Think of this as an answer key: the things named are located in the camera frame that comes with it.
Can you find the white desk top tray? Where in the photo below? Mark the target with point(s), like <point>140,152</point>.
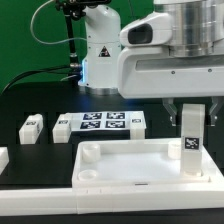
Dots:
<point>136,162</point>

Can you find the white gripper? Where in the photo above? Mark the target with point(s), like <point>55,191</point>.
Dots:
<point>153,73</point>

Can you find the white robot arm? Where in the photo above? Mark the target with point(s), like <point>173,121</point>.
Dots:
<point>177,51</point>

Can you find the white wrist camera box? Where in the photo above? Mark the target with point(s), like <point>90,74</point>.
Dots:
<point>154,29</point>

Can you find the fiducial marker sheet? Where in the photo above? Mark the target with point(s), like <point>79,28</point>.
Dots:
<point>106,120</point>

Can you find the white block left edge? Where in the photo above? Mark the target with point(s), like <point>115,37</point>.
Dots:
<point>4,158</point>

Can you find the white L-shaped fence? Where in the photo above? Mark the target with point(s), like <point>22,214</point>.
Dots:
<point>111,199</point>

